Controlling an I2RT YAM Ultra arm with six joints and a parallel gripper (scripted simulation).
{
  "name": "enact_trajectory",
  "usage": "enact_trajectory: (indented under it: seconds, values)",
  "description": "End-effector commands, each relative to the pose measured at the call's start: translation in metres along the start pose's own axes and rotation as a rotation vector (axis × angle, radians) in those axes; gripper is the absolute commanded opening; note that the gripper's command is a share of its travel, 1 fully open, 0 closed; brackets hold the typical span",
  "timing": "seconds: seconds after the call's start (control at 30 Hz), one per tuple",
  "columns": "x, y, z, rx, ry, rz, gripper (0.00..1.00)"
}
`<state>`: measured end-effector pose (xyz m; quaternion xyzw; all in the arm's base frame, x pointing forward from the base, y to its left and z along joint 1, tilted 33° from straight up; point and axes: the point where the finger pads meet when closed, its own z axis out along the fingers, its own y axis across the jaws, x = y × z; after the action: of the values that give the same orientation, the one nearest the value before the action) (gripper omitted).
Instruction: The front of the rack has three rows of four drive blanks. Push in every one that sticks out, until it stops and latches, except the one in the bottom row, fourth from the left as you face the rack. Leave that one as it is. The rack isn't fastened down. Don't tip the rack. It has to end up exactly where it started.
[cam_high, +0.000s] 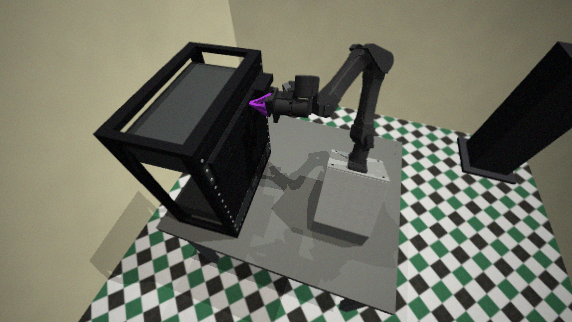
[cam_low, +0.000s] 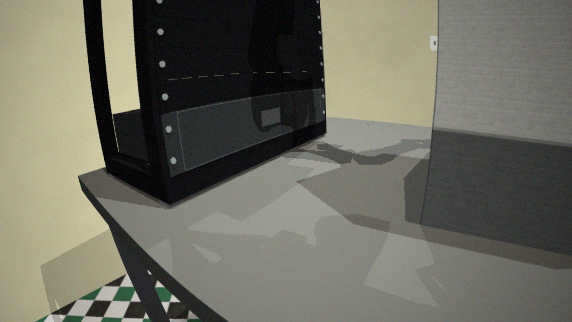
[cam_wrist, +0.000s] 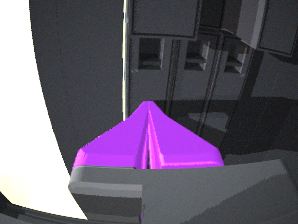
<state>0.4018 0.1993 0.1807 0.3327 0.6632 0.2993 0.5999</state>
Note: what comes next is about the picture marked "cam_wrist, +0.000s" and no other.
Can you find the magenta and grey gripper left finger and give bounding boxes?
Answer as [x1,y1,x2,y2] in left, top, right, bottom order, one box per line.
[73,101,149,169]

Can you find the black server rack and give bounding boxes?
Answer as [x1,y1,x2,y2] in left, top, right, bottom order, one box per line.
[29,0,298,187]

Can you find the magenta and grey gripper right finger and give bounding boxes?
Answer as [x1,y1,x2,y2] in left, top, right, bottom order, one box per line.
[149,101,224,169]

